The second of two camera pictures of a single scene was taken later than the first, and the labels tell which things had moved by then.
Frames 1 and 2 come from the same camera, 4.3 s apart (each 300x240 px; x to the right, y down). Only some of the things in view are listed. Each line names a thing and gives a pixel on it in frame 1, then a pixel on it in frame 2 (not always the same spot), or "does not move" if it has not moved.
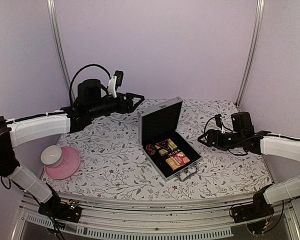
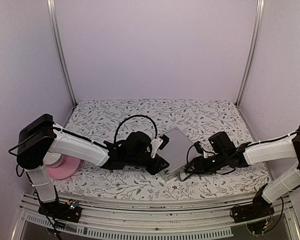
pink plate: [71, 163] does not move
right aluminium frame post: [246, 78] does not move
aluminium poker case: [159, 123] to [176, 155]
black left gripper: [130, 97] to [159, 162]
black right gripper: [212, 133] to [199, 168]
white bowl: [52, 156] does not move
